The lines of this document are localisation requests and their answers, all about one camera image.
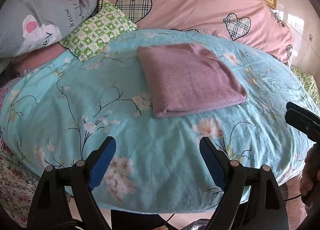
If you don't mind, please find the mauve knit sweater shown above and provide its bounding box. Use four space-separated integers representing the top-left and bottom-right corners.
136 44 247 118

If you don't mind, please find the person's right hand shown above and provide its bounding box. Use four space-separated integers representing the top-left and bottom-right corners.
299 147 315 196

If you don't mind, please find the green patterned cloth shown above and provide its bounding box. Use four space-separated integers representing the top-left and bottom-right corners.
291 66 319 103

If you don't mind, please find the floral bed sheet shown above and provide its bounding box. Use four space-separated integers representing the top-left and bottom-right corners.
0 86 38 228

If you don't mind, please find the turquoise floral quilt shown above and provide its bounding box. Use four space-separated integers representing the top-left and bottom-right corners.
1 29 319 213

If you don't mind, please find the pink heart-patterned duvet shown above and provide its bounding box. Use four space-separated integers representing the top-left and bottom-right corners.
102 0 293 65

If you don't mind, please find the pink folded blanket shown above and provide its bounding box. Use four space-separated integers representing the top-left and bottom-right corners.
11 43 67 76

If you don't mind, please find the grey printed pillow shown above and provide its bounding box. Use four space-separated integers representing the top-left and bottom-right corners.
1 0 98 58

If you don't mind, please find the green checkered small pillow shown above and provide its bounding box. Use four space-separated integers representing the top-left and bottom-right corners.
60 1 138 62

